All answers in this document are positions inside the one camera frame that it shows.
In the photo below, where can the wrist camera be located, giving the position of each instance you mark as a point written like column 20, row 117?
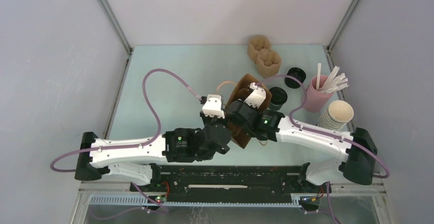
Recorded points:
column 213, row 106
column 256, row 97

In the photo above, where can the pink straw holder cup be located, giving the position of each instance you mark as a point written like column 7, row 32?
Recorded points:
column 314, row 100

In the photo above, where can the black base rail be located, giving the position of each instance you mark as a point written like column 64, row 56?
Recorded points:
column 198, row 184

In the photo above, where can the green paper bag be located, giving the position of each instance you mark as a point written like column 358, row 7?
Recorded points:
column 241, row 92

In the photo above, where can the bundle of white straws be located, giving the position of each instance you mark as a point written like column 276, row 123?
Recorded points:
column 334, row 82

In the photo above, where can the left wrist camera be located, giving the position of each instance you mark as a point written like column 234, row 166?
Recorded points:
column 213, row 106

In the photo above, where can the stacked brown cup carriers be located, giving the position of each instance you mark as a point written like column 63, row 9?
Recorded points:
column 266, row 60

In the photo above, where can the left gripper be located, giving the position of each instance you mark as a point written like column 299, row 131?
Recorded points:
column 207, row 118

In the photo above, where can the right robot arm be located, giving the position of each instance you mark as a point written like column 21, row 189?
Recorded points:
column 354, row 152

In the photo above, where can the stack of paper cups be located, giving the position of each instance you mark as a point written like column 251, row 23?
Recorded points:
column 336, row 116

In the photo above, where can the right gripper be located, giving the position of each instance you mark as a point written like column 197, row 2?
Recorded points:
column 252, row 108

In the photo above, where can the black paper coffee cup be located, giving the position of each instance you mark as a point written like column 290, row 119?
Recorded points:
column 276, row 106

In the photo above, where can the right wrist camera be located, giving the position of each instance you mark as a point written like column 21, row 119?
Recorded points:
column 256, row 97

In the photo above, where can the single white straw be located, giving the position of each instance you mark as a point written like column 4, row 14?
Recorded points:
column 317, row 86

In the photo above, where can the stack of black lids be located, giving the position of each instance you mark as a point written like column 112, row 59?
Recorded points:
column 296, row 73

